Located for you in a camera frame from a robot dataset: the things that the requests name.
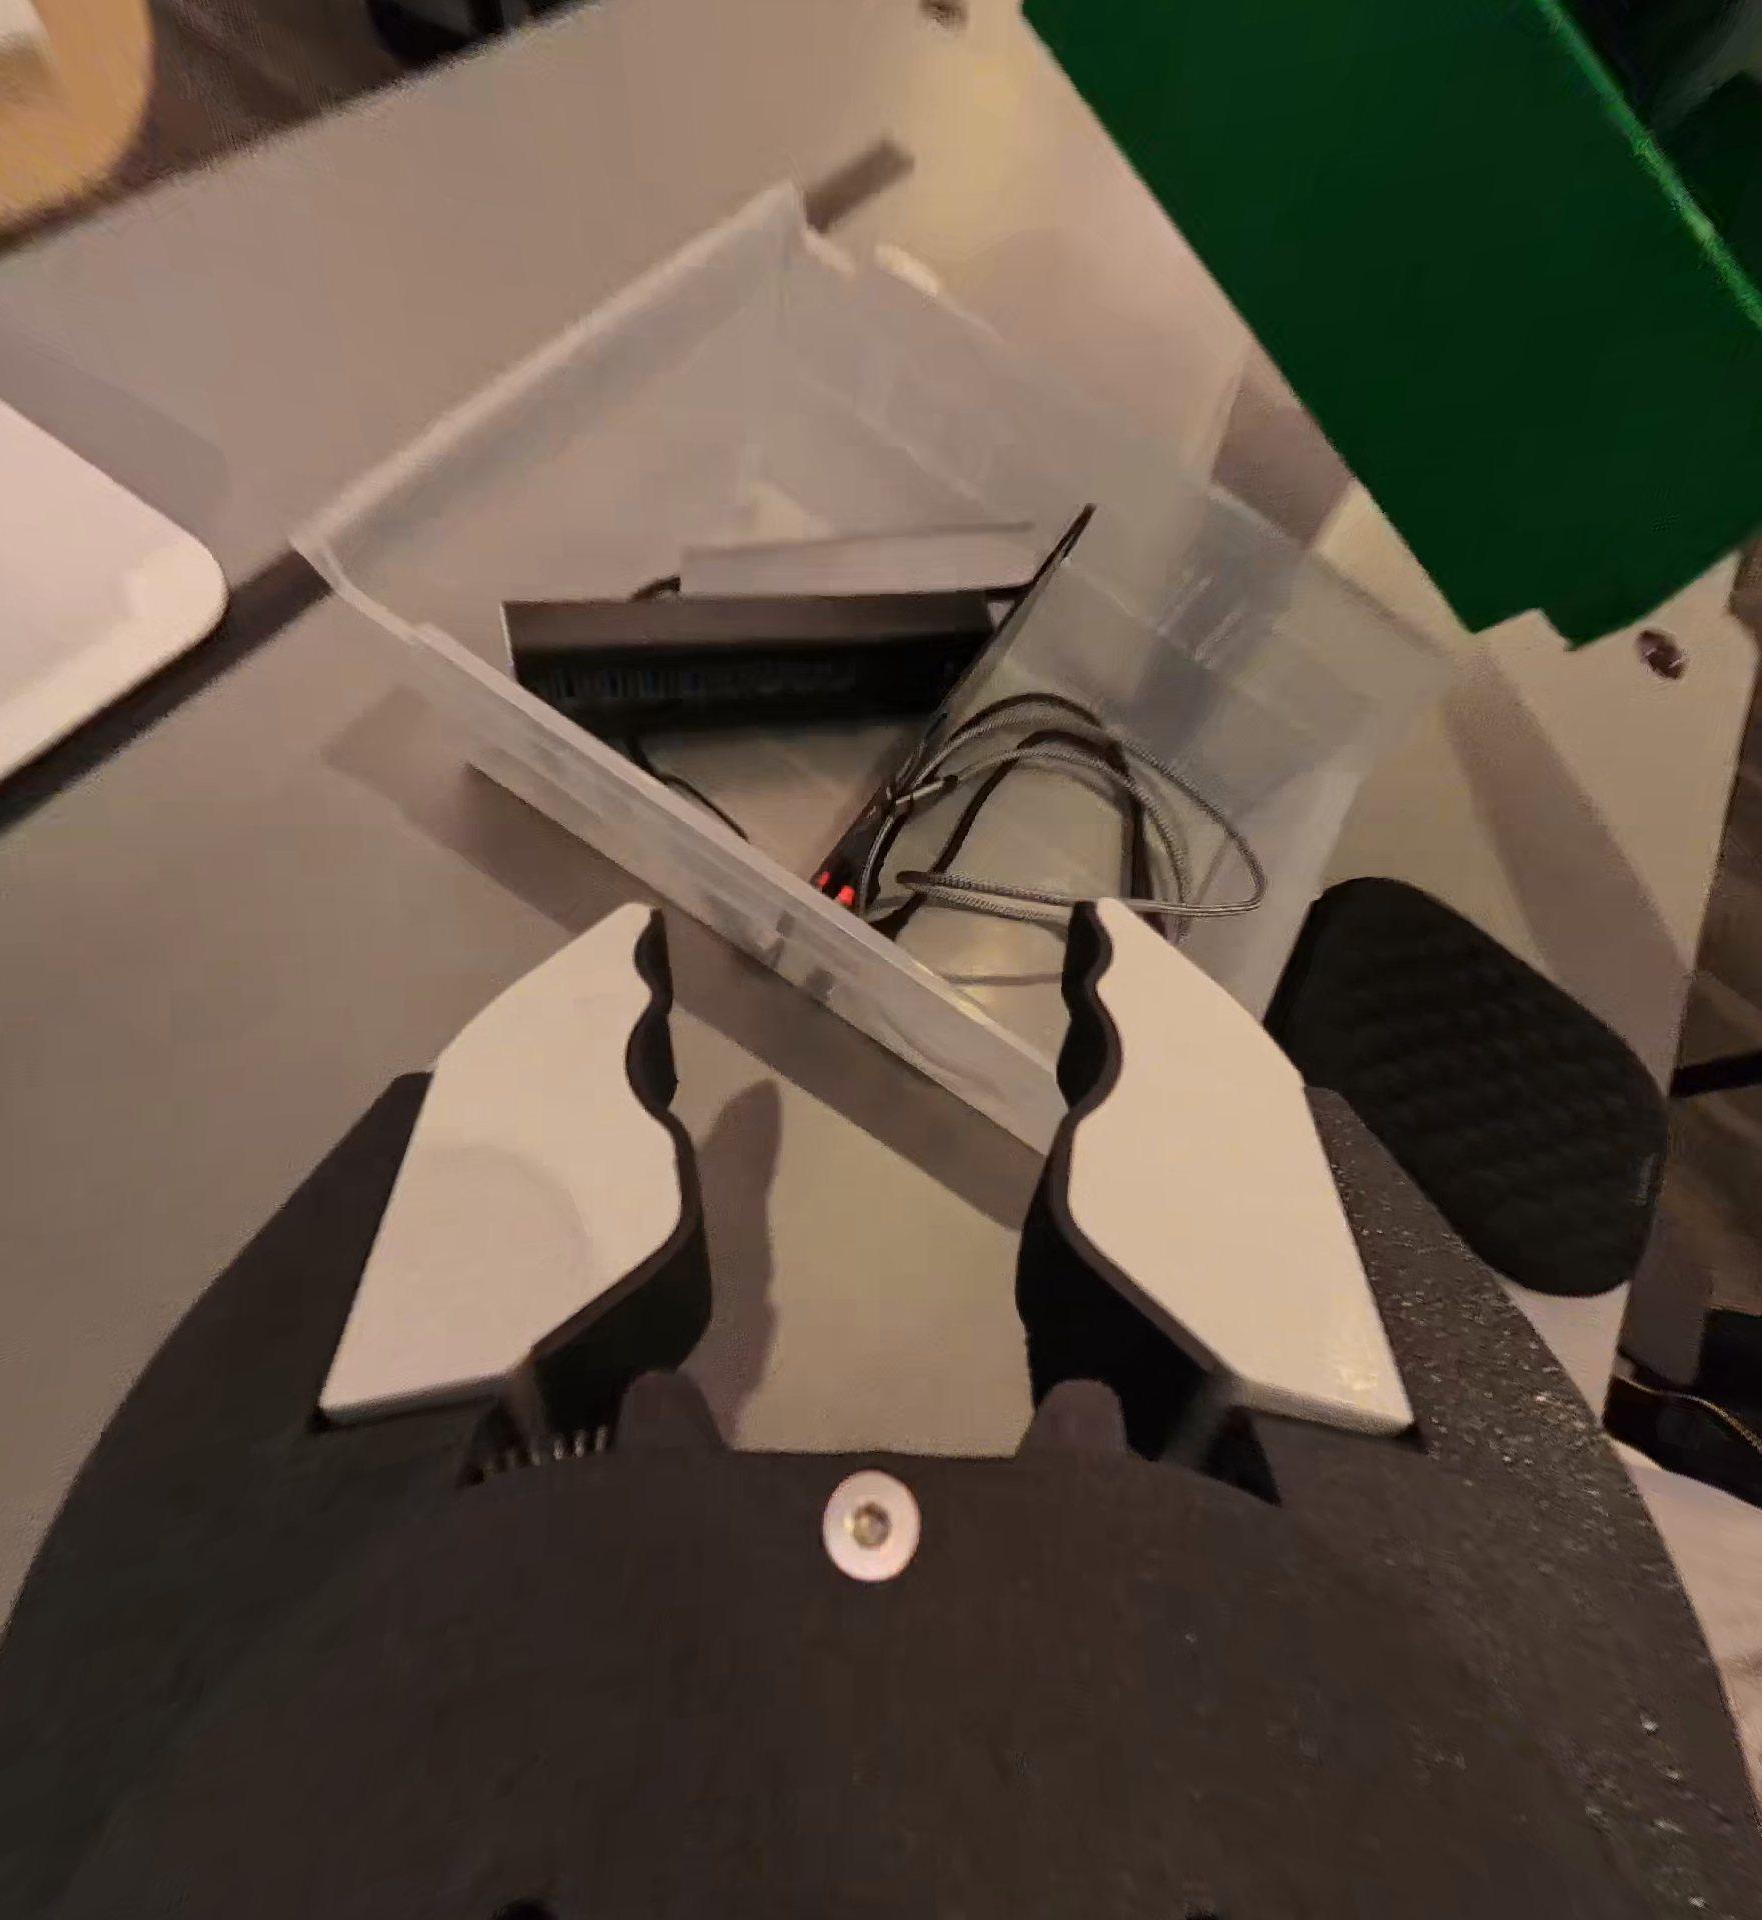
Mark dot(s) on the black zippered bag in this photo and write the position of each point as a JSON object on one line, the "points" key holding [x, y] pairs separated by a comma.
{"points": [[1751, 1380]]}

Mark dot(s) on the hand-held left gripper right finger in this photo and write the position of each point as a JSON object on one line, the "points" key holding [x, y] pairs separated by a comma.
{"points": [[1227, 1201]]}

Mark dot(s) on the black usb hub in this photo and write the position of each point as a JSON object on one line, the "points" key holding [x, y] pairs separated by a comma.
{"points": [[703, 660]]}

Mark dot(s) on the dark grey flat usb hub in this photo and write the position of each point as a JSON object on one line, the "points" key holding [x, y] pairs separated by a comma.
{"points": [[1027, 600]]}

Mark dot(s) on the green plastic bin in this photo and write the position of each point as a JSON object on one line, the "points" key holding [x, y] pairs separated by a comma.
{"points": [[1422, 301]]}

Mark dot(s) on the white document stand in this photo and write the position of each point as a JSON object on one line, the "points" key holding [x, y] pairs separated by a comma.
{"points": [[42, 600]]}

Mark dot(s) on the clear plastic bin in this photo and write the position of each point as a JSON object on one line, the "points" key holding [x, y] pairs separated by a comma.
{"points": [[595, 794]]}

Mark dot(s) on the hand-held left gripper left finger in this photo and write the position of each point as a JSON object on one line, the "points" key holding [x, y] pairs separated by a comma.
{"points": [[521, 1201]]}

